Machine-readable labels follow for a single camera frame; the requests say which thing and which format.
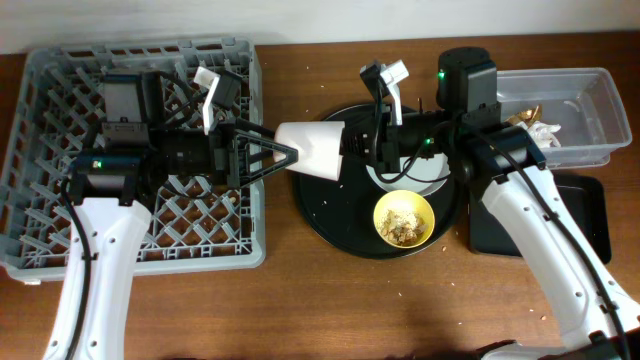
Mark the yellow bowl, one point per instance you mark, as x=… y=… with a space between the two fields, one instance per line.
x=404 y=200

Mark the gold wrapper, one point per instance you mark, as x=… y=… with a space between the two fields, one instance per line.
x=526 y=118

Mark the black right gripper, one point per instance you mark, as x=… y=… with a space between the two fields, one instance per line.
x=393 y=150

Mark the food scraps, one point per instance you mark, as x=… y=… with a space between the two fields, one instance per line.
x=401 y=228

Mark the white upper plate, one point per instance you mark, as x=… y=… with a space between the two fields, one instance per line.
x=425 y=177

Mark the black rectangular bin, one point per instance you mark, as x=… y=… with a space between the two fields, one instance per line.
x=585 y=200

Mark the grey dishwasher rack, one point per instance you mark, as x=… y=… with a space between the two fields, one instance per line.
x=194 y=227

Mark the pink cup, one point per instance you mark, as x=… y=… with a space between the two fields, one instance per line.
x=318 y=145

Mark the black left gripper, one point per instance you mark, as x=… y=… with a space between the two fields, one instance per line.
x=233 y=172

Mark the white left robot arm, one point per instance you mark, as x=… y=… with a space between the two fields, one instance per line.
x=154 y=128

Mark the clear plastic bin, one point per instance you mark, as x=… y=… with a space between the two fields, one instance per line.
x=583 y=102

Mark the round black tray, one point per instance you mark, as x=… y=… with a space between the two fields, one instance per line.
x=341 y=211

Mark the white wrapper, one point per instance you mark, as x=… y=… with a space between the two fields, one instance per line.
x=544 y=135

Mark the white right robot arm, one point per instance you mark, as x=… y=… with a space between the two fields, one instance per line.
x=506 y=171

